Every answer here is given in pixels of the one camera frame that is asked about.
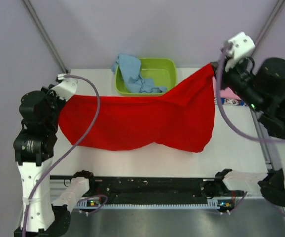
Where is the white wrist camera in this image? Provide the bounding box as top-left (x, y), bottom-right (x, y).
top-left (51, 74), bottom-right (78, 102)
top-left (224, 32), bottom-right (255, 72)

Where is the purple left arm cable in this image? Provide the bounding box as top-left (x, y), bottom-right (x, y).
top-left (21, 75), bottom-right (108, 237)

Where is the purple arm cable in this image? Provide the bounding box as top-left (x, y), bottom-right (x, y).
top-left (205, 48), bottom-right (285, 225)
top-left (21, 75), bottom-right (108, 237)

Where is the grey slotted cable duct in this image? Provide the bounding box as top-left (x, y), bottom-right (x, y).
top-left (76, 197), bottom-right (244, 210)

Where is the aluminium frame post left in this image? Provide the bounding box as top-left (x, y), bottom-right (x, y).
top-left (21, 0), bottom-right (68, 73)

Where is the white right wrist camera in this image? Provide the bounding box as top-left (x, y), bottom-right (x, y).
top-left (224, 32), bottom-right (255, 72)

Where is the light blue t shirt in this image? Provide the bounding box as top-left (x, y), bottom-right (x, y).
top-left (111, 54), bottom-right (167, 94)

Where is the blue printed folded t shirt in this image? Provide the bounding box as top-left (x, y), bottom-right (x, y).
top-left (221, 98), bottom-right (247, 107)

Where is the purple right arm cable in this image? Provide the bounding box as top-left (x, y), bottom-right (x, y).
top-left (205, 48), bottom-right (285, 225)

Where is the green plastic basin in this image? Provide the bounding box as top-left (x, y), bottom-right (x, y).
top-left (112, 57), bottom-right (178, 97)

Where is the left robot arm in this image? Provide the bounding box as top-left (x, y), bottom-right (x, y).
top-left (13, 82), bottom-right (97, 237)

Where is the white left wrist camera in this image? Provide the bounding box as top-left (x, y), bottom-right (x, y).
top-left (51, 74), bottom-right (78, 102)

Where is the aluminium frame post right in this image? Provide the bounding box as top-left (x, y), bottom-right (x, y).
top-left (254, 0), bottom-right (285, 47)

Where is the pink folded t shirt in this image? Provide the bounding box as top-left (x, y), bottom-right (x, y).
top-left (212, 76), bottom-right (240, 100)

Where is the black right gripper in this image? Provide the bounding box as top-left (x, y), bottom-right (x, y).
top-left (208, 53), bottom-right (263, 112)

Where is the red printed t shirt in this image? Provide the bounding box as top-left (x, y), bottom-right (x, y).
top-left (59, 64), bottom-right (215, 152)

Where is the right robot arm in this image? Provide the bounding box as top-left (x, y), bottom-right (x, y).
top-left (212, 57), bottom-right (285, 207)

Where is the aluminium frame post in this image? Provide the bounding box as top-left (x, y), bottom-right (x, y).
top-left (254, 0), bottom-right (285, 47)
top-left (21, 0), bottom-right (68, 73)

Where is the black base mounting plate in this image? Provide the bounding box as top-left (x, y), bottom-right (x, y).
top-left (50, 175), bottom-right (234, 205)

